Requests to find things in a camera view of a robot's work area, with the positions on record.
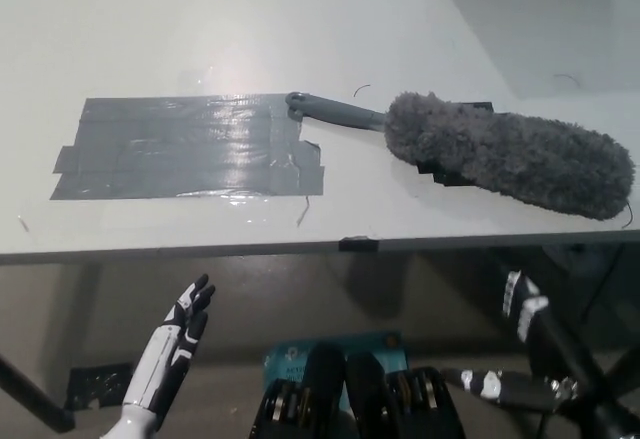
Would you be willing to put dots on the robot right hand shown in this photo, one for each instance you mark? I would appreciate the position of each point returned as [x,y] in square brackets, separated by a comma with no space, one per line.
[525,309]

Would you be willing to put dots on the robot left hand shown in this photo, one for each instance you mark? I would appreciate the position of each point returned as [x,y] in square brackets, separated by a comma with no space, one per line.
[160,359]

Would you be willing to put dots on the grey fluffy duster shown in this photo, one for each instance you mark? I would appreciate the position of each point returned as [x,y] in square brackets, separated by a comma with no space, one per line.
[500,154]

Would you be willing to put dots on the robot torso black teal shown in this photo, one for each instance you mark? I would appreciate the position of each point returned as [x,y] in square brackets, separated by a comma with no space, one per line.
[325,389]

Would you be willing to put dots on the black floor tape patch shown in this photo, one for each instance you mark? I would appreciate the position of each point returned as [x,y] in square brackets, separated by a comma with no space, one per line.
[97,386]

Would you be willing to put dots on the black table leg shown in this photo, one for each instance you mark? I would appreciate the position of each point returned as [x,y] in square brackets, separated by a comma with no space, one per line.
[30,394]
[625,371]

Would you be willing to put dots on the small black tape strip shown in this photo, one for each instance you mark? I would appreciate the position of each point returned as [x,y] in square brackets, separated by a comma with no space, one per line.
[359,245]

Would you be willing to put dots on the grey duct tape patch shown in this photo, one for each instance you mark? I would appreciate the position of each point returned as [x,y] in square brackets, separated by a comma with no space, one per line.
[190,149]

